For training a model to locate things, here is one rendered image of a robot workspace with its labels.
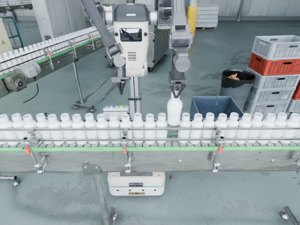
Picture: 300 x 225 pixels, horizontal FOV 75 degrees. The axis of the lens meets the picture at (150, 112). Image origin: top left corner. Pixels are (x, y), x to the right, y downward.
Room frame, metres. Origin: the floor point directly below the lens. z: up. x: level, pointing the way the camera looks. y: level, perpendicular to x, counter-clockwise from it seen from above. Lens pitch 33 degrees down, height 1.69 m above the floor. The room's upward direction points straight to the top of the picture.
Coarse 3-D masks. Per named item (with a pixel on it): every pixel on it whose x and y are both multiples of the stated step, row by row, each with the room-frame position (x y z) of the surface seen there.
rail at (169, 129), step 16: (48, 128) 0.76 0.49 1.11; (64, 128) 0.76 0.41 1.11; (80, 128) 0.76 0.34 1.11; (96, 128) 0.76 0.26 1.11; (112, 128) 0.76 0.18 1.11; (128, 128) 0.76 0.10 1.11; (144, 128) 0.76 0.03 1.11; (160, 128) 0.76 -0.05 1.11; (176, 128) 0.76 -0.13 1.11; (192, 128) 0.76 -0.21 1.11; (208, 128) 0.76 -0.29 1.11; (224, 128) 0.76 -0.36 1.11; (240, 128) 0.76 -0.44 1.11; (256, 128) 0.76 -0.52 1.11; (272, 128) 0.76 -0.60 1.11; (288, 128) 0.76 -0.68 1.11
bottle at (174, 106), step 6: (168, 102) 0.78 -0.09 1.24; (174, 102) 0.76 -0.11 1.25; (180, 102) 0.77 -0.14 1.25; (168, 108) 0.77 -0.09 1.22; (174, 108) 0.75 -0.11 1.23; (180, 108) 0.76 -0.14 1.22; (168, 114) 0.77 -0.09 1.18; (174, 114) 0.75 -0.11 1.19; (168, 120) 0.77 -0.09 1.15; (174, 120) 0.75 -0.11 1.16
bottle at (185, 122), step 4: (184, 112) 0.82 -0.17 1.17; (184, 116) 0.78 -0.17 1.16; (188, 116) 0.78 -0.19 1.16; (180, 120) 0.81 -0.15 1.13; (184, 120) 0.78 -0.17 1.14; (188, 120) 0.79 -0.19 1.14; (180, 124) 0.78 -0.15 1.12; (184, 124) 0.77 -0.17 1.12; (188, 124) 0.78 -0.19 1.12; (180, 132) 0.78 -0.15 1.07; (184, 132) 0.77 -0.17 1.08; (188, 132) 0.78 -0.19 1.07; (180, 136) 0.78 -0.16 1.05; (184, 136) 0.77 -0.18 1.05; (188, 136) 0.78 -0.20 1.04
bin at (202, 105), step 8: (192, 96) 1.39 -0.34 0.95; (200, 96) 1.39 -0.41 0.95; (208, 96) 1.39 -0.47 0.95; (216, 96) 1.39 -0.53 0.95; (224, 96) 1.39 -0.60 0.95; (192, 104) 1.34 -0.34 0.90; (200, 104) 1.39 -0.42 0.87; (208, 104) 1.39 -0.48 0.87; (216, 104) 1.39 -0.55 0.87; (224, 104) 1.39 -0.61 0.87; (232, 104) 1.32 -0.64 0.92; (192, 112) 1.31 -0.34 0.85; (200, 112) 1.39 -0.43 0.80; (216, 112) 1.39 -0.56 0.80; (224, 112) 1.39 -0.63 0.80; (240, 112) 1.17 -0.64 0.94
